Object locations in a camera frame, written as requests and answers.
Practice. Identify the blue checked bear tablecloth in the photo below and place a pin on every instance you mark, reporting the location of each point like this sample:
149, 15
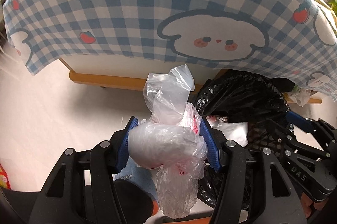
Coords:
290, 39

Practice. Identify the black bin with liner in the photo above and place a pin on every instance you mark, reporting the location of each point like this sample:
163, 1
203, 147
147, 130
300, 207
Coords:
250, 98

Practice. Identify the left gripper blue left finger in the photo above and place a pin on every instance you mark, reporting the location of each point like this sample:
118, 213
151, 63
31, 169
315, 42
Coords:
123, 155

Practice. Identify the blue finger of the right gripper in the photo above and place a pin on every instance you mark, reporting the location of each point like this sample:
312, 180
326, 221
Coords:
300, 122

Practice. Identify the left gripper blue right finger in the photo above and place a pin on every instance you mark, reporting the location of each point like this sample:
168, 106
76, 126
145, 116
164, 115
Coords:
212, 149

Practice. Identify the clear plastic bag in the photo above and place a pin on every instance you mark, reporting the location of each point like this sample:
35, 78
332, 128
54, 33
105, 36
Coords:
170, 142

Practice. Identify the person right hand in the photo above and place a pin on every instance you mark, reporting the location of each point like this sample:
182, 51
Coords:
311, 208

